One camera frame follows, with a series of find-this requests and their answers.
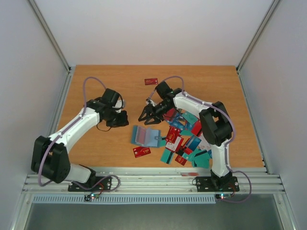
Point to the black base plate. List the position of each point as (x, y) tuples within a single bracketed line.
[(94, 184), (208, 184)]

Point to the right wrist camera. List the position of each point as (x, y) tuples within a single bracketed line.
[(149, 101)]

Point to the right small circuit board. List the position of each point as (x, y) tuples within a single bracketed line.
[(223, 196)]

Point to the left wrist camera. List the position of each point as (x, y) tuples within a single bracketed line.
[(119, 106)]

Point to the small circuit board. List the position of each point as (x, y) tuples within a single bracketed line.
[(91, 197), (223, 196)]

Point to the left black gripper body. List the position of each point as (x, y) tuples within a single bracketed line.
[(119, 119)]

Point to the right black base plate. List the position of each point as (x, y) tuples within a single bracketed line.
[(208, 184)]

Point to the teal card holder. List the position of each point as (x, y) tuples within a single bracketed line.
[(152, 137)]

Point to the red card black stripe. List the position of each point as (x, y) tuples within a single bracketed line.
[(197, 129)]

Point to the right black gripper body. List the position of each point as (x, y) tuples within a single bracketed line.
[(152, 111)]

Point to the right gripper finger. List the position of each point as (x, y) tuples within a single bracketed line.
[(153, 119), (145, 114)]

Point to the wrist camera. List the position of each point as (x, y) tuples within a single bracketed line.
[(149, 101), (119, 106)]

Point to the lone red VIP card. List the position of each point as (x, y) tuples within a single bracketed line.
[(151, 81)]

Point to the teal card bottom right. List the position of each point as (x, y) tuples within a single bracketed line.
[(201, 159)]

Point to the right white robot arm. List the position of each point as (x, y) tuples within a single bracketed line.
[(216, 126)]

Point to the teal card black stripe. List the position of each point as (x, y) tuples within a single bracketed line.
[(167, 156)]

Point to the right aluminium frame post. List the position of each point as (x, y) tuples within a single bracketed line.
[(258, 33)]

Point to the teal card upper pile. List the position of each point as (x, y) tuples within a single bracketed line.
[(192, 119)]

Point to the blue white card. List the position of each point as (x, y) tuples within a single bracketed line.
[(191, 144)]

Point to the white card floral print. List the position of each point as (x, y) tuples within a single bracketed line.
[(173, 147)]

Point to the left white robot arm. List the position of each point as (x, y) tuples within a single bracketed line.
[(50, 157)]

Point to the white card red circle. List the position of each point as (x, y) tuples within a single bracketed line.
[(140, 135)]

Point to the blue slotted cable duct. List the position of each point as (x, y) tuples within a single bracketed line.
[(113, 199)]

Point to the red card bottom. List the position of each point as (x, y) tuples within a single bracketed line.
[(179, 159)]

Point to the aluminium rail platform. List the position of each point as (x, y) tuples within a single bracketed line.
[(169, 180)]

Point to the left aluminium frame post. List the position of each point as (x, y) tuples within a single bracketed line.
[(35, 8)]

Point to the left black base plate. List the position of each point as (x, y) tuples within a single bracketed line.
[(94, 184)]

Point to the left small circuit board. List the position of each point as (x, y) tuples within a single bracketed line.
[(91, 197)]

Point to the aluminium frame post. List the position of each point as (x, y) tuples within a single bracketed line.
[(35, 8), (258, 33)]

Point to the teal card left stripe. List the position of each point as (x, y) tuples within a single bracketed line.
[(162, 141)]

